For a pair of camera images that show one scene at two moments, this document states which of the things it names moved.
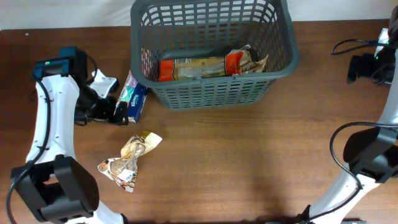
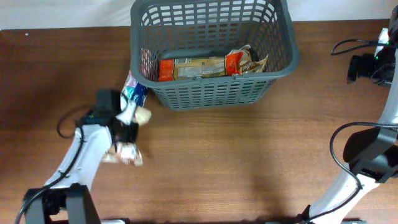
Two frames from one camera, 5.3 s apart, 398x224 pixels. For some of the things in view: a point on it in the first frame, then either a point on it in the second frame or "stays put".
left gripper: (108, 112) → (132, 135)
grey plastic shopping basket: (181, 28) stays put
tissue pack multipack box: (135, 94) stays put
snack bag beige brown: (124, 170) → (128, 153)
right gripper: (364, 61) stays put
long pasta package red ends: (171, 70) stays put
